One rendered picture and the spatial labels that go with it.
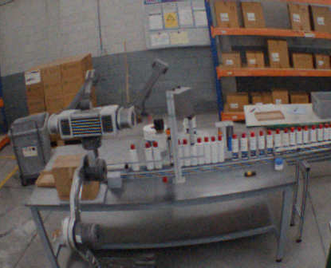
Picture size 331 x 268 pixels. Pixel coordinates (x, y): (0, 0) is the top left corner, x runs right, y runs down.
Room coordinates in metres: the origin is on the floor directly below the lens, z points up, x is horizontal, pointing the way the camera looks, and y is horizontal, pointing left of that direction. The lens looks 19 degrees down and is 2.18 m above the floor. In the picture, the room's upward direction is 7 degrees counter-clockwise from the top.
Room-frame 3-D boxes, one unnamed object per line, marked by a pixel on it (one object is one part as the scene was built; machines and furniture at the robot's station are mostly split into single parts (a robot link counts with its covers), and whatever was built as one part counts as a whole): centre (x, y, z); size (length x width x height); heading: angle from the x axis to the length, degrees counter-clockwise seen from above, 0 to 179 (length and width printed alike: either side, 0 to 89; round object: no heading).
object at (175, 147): (2.91, -0.06, 1.16); 0.04 x 0.04 x 0.67; 87
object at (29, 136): (5.16, 1.86, 0.48); 0.89 x 0.63 x 0.96; 9
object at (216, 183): (3.25, 0.09, 0.82); 2.10 x 1.31 x 0.02; 87
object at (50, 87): (6.70, 1.66, 0.70); 1.20 x 0.82 x 1.39; 86
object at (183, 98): (2.96, -0.13, 1.38); 0.17 x 0.10 x 0.19; 142
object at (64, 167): (2.77, 0.68, 0.99); 0.30 x 0.24 x 0.27; 86
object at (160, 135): (3.34, 0.04, 1.03); 0.09 x 0.09 x 0.30
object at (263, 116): (4.22, -1.15, 0.82); 0.34 x 0.24 x 0.03; 86
